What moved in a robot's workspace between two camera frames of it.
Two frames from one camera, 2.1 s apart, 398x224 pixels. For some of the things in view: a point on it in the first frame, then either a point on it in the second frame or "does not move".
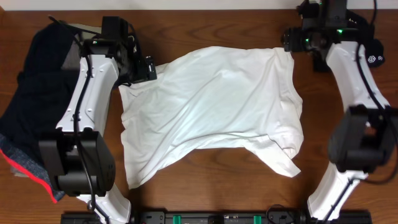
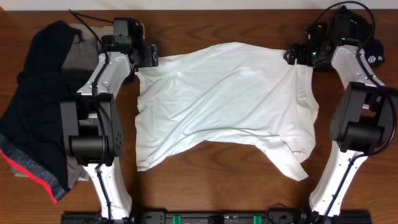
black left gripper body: (140, 73) to (147, 57)
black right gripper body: (298, 40) to (305, 55)
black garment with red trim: (39, 102) does not move
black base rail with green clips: (220, 217) does not move
